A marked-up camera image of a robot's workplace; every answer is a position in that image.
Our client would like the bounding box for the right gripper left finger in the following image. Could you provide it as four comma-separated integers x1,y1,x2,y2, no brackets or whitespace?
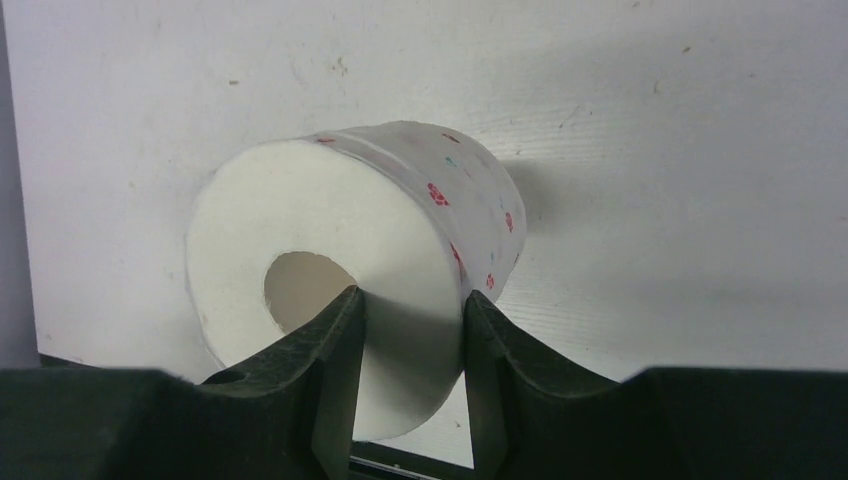
1,287,366,479

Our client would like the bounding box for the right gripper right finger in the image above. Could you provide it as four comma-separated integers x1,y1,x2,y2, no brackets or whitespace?
463,292,847,479

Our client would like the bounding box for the white floral roll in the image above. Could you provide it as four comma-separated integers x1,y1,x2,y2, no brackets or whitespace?
185,121,527,441

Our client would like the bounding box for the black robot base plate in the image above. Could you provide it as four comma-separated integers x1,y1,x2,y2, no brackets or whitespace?
348,442,475,480

